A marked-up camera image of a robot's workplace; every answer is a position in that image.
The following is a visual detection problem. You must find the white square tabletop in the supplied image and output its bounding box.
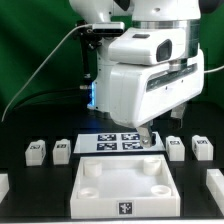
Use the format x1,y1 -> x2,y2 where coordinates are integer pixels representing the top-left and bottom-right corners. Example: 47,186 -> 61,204
70,154 -> 181,219

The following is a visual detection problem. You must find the white obstacle block left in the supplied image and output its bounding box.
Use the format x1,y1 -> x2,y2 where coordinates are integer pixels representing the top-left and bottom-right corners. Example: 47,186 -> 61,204
0,174 -> 9,203

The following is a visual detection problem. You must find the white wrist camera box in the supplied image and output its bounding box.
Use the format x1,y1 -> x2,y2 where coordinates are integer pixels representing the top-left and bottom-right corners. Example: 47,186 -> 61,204
108,28 -> 186,65

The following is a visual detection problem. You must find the black camera on stand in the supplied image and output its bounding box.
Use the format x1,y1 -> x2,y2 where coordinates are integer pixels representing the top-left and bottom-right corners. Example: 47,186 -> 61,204
72,20 -> 125,86

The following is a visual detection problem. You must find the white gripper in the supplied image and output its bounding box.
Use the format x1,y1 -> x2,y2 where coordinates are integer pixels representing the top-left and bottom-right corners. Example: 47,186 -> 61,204
109,50 -> 204,148

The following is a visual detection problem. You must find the white sheet with markers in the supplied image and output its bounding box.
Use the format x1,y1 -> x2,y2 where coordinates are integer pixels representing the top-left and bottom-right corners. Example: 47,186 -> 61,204
74,132 -> 165,154

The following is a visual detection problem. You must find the white obstacle block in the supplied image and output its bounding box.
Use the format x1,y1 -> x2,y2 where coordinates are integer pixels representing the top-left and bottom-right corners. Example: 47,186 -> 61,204
206,169 -> 224,216
0,174 -> 9,203

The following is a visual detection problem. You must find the white obstacle block right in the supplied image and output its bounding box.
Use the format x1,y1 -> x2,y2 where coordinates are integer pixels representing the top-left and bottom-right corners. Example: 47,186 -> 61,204
206,169 -> 224,216

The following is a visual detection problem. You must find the grey camera cable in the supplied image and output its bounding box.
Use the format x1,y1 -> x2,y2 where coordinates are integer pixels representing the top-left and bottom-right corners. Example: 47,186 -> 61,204
0,23 -> 94,123

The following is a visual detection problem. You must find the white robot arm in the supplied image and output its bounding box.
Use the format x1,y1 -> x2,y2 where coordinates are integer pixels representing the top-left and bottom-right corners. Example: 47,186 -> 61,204
69,0 -> 224,147

